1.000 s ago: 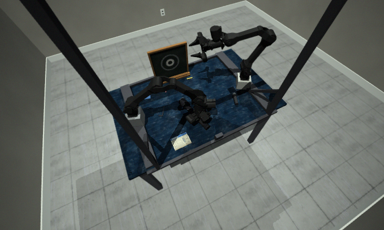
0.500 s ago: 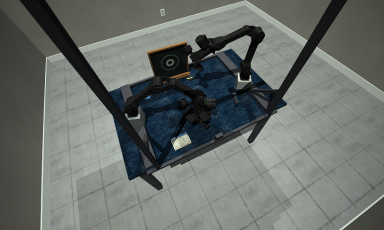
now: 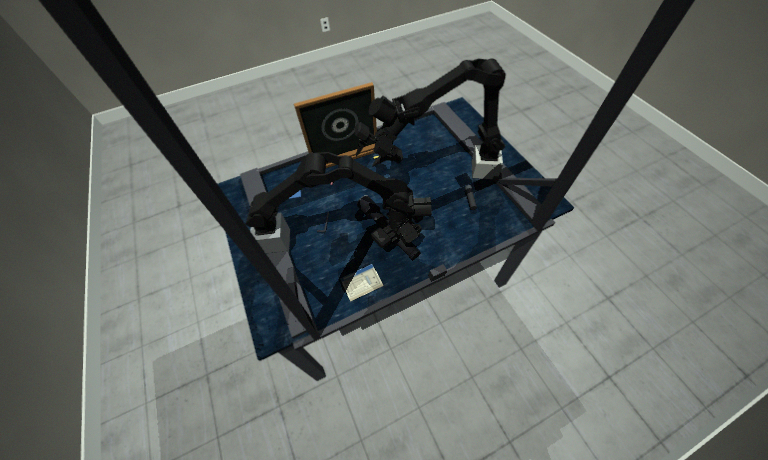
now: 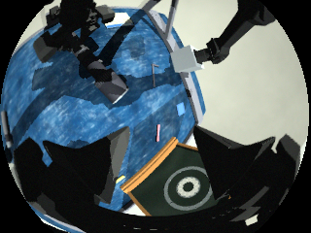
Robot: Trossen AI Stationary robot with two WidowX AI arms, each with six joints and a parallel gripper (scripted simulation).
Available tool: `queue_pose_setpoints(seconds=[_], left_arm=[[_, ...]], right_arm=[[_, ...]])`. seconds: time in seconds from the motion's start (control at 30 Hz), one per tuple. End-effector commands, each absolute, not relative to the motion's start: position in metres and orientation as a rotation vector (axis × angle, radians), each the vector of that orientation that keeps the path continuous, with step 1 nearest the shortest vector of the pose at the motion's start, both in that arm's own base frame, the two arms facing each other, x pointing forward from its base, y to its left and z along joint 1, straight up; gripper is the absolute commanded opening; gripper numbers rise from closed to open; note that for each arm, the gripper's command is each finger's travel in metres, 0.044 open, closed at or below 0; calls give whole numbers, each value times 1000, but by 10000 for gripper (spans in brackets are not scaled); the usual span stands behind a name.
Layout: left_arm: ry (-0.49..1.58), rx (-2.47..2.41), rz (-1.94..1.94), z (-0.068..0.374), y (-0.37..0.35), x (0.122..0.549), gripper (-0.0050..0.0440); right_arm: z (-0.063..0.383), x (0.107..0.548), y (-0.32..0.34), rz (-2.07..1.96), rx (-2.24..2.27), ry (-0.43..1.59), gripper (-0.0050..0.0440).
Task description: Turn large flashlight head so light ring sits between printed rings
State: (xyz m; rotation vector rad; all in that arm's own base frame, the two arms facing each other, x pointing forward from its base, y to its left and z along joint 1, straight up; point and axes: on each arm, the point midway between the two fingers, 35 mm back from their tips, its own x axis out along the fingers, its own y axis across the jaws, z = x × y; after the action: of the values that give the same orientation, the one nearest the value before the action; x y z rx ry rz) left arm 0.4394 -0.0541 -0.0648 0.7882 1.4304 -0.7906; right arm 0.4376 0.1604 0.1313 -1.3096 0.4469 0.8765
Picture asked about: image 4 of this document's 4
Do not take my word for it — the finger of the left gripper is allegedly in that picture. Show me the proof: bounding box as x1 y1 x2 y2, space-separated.
80 22 100 42
57 39 71 52

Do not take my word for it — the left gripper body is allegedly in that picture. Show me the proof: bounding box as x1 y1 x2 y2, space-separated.
33 0 116 63

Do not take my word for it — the black metal support frame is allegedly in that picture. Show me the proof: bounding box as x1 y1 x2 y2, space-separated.
142 0 179 40

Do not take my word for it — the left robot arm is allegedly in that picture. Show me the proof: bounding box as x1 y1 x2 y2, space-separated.
50 0 276 65

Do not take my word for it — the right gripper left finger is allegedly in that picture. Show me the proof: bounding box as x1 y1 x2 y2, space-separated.
43 126 130 205

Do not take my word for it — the light blue flat square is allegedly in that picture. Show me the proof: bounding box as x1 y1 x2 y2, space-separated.
176 103 185 116

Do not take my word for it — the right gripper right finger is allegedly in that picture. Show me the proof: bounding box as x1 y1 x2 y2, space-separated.
193 125 276 200

